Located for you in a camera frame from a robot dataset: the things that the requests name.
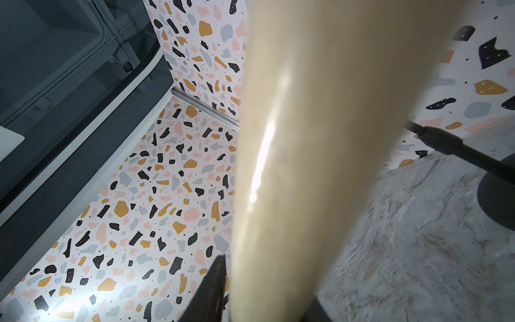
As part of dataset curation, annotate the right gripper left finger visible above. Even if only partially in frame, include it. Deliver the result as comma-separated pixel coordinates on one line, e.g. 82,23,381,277
179,255,227,322

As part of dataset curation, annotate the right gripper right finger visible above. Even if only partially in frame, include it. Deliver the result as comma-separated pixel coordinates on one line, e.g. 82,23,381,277
300,297,331,322

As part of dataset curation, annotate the wooden handle claw hammer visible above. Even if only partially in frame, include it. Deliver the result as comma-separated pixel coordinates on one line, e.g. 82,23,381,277
229,1,466,321

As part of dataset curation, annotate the microphone on black stand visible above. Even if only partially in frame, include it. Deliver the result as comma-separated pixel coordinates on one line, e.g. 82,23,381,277
404,119,515,232

